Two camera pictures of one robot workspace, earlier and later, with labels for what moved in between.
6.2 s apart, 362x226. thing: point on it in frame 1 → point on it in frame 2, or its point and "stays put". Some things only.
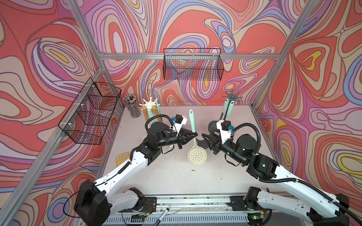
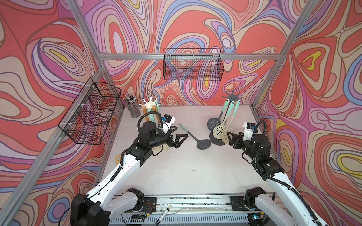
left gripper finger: (184, 132) → (171, 130)
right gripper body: (228, 148) → (246, 145)
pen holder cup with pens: (133, 105) stays put
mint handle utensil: (202, 143) stays put
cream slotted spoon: (145, 112) stays put
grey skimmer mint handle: (158, 106) stays put
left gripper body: (170, 141) stays put
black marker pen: (162, 216) stays put
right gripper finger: (210, 141) → (231, 137)
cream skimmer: (197, 156) → (225, 136)
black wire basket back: (193, 64) stays put
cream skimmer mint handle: (151, 115) stays put
